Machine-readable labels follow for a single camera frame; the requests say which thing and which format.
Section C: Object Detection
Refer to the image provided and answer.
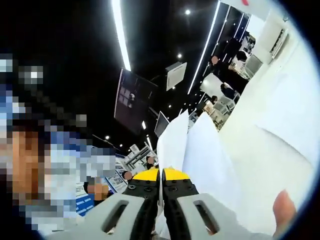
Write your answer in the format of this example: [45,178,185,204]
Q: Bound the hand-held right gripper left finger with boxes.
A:
[47,167,161,240]

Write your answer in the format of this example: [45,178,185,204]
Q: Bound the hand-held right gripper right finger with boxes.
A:
[161,167,273,240]

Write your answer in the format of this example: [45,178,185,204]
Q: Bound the white printing paper sheet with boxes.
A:
[254,62,316,162]

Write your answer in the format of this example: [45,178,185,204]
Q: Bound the white table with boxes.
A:
[217,14,318,240]

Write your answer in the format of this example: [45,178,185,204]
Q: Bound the hanging dark screen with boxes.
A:
[113,68,159,135]

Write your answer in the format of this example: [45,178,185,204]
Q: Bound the ceiling air conditioner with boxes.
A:
[164,61,188,92]

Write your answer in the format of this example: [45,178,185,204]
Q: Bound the white ceiling light strip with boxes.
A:
[110,0,133,71]
[186,1,221,95]

